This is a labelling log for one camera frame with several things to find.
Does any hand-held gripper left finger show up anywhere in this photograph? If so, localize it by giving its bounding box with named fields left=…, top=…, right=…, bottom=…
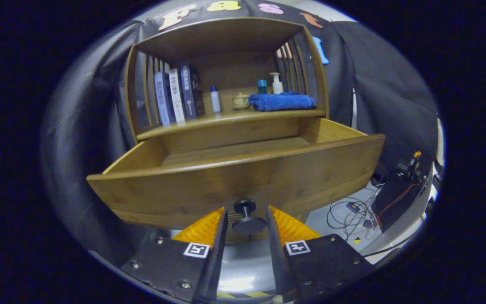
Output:
left=120, top=206, right=229, bottom=304

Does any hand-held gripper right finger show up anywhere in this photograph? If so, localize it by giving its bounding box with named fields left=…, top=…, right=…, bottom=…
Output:
left=265, top=205, right=374, bottom=304

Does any wooden drawer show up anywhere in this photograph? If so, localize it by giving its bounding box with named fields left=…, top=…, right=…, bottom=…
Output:
left=86, top=117, right=386, bottom=237

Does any wooden countertop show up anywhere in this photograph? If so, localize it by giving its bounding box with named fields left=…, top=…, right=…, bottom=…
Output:
left=135, top=109, right=326, bottom=141

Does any wooden cabinet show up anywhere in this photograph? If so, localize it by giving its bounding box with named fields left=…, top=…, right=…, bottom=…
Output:
left=124, top=17, right=330, bottom=144

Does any white table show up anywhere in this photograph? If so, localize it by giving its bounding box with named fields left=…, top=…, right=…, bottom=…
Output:
left=359, top=163, right=440, bottom=257

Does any blue folded towel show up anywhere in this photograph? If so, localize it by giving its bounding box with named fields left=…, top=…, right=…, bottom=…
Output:
left=248, top=92, right=316, bottom=112

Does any white bottle with blue cap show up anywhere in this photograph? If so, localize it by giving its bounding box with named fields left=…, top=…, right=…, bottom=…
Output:
left=210, top=85, right=221, bottom=114

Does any beige lidded ceramic teacup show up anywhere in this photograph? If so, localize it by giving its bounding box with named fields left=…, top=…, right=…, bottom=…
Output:
left=231, top=92, right=251, bottom=110

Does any black and orange device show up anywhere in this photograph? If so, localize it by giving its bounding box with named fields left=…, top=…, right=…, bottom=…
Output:
left=396, top=151, right=423, bottom=184

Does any white book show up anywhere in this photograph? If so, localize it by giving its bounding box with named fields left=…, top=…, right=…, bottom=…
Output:
left=169, top=68, right=186, bottom=124

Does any light blue book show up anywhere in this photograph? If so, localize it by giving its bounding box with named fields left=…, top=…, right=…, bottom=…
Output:
left=154, top=71, right=177, bottom=126

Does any dark blue book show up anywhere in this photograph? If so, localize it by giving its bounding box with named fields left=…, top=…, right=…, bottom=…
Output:
left=180, top=63, right=205, bottom=120

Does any white pump bottle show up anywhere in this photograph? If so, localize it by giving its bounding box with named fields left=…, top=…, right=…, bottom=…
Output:
left=269, top=72, right=284, bottom=95

